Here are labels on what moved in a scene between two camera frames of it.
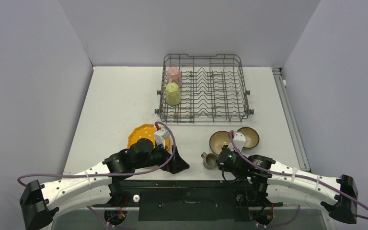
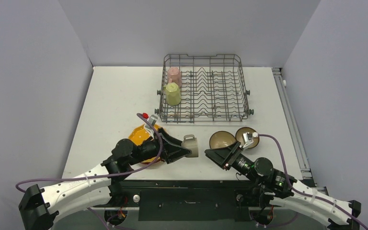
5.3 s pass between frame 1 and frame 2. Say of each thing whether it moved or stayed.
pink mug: stayed
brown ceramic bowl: stayed
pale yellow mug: stayed
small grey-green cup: moved
